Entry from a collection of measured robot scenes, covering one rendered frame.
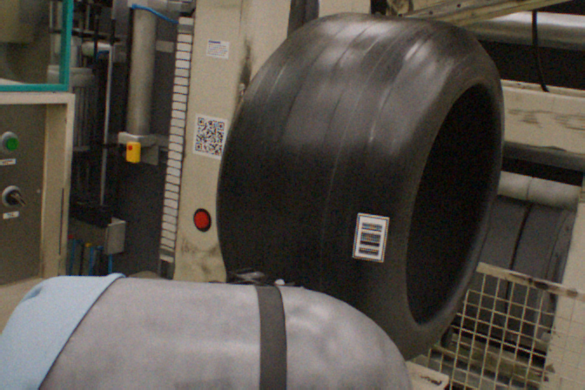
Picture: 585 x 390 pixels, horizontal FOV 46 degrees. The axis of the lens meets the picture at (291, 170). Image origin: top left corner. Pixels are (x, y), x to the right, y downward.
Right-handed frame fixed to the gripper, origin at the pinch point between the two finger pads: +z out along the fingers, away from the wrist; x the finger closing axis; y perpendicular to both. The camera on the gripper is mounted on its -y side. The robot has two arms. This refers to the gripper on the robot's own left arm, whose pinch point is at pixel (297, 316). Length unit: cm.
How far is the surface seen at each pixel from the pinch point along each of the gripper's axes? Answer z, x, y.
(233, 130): -2.5, 14.9, 24.3
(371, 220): -3.0, -9.8, 16.6
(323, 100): -1.6, 1.3, 30.8
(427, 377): 43.6, -6.9, -17.4
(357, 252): -2.9, -8.7, 12.0
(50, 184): 3, 59, 7
